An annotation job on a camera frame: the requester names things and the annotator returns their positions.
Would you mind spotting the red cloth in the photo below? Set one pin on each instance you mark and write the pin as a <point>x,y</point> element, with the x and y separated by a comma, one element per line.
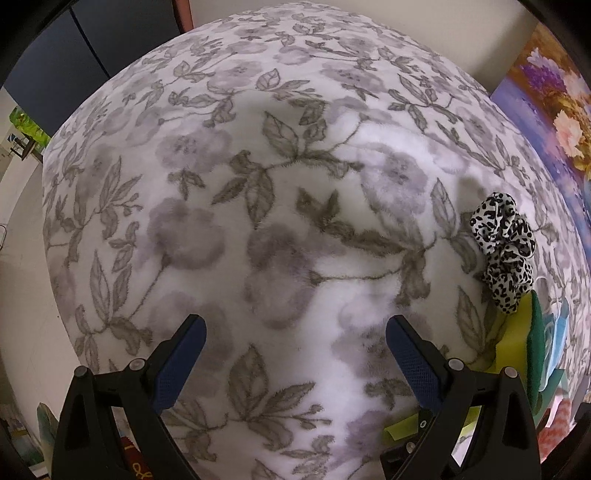
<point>134,459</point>

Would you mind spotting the reddish brown wooden post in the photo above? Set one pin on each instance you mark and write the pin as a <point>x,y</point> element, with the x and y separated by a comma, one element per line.
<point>182,14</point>

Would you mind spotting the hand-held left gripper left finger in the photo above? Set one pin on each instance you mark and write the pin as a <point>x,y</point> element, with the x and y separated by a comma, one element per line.
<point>180,364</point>

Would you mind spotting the yellow green sponge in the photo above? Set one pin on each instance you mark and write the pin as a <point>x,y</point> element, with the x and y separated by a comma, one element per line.
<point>517,344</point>

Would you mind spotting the grey floral fleece blanket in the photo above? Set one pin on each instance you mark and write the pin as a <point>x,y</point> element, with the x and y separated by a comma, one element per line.
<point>277,184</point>

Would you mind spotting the dark blue cabinet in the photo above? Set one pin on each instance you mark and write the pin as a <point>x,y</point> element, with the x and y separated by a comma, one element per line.
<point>78,41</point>

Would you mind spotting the colourful printed bag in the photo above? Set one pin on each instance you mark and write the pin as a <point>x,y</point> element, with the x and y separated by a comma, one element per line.
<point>45,420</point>

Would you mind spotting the green picture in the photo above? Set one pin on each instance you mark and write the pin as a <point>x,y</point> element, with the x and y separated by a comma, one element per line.
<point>28,123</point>

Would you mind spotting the blue face mask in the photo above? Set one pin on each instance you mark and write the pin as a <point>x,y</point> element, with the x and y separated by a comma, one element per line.
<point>556,332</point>

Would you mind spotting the floral painting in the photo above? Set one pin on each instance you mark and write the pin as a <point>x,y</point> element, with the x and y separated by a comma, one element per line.
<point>554,115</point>

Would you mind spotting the teal box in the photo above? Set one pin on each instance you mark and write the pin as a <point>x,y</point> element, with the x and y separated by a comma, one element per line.
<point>551,385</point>

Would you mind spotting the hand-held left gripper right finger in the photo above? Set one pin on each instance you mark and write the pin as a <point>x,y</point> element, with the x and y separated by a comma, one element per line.
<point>413,364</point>

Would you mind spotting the leopard print scrunchie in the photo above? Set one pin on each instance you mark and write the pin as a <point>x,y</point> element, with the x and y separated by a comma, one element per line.
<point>503,249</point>

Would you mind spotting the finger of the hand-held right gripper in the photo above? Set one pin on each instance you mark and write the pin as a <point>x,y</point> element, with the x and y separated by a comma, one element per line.
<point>415,438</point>

